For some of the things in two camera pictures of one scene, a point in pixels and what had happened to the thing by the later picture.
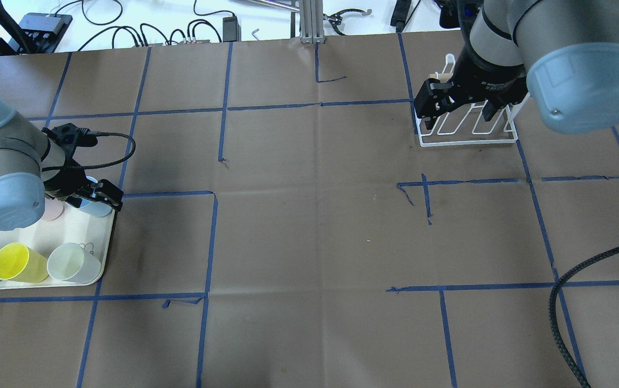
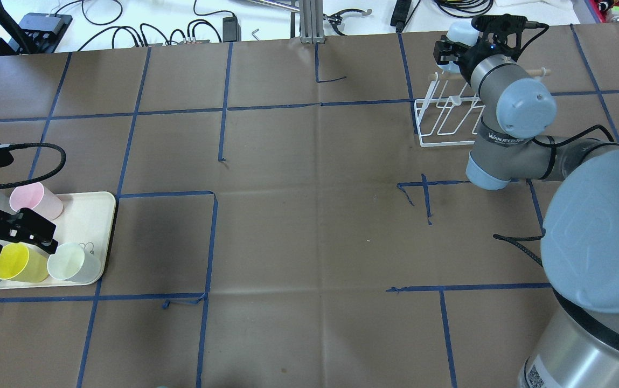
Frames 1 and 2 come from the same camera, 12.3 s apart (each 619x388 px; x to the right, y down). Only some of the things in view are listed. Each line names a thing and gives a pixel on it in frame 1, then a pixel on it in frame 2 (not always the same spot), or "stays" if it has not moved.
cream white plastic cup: [69, 262] stays
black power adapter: [231, 29] stays
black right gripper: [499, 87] → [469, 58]
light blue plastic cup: [94, 208] → [461, 32]
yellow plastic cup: [16, 262] stays
